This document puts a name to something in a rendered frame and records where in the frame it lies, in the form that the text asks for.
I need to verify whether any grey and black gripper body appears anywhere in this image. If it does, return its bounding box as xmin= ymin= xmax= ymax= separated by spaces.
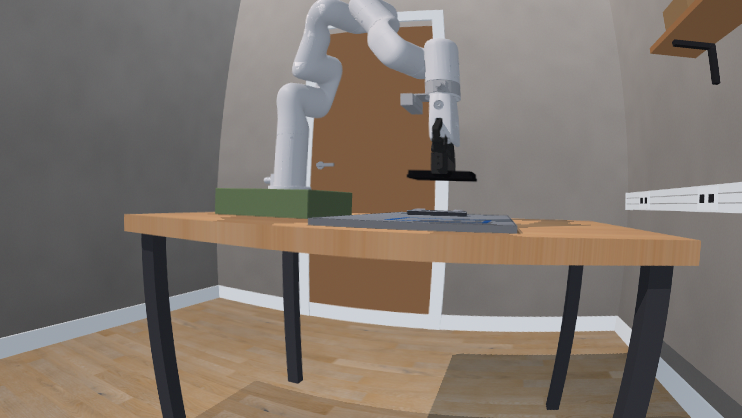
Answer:
xmin=425 ymin=92 xmax=461 ymax=147

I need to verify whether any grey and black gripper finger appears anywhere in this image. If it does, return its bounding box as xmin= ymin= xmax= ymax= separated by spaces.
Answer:
xmin=446 ymin=143 xmax=455 ymax=171
xmin=431 ymin=118 xmax=448 ymax=174

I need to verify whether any black well plate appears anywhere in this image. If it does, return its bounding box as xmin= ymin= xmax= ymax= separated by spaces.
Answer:
xmin=407 ymin=170 xmax=477 ymax=182

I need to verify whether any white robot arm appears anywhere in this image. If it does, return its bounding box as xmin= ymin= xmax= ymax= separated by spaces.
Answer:
xmin=264 ymin=0 xmax=461 ymax=189

